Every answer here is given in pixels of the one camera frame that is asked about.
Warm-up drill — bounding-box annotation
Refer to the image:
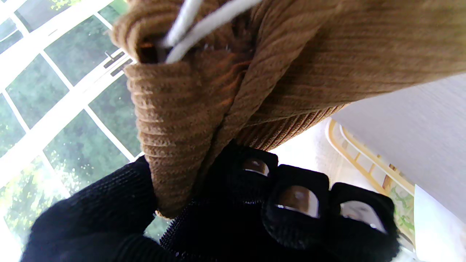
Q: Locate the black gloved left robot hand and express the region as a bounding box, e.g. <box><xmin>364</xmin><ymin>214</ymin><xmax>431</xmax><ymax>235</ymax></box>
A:
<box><xmin>20</xmin><ymin>140</ymin><xmax>401</xmax><ymax>262</ymax></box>

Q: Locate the brown corduroy drawstring bag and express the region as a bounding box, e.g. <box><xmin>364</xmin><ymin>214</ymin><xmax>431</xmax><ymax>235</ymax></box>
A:
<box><xmin>109</xmin><ymin>0</ymin><xmax>466</xmax><ymax>219</ymax></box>

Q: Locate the printed garden room backdrop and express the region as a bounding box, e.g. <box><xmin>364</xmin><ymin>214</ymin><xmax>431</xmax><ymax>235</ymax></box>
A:
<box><xmin>0</xmin><ymin>0</ymin><xmax>415</xmax><ymax>262</ymax></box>

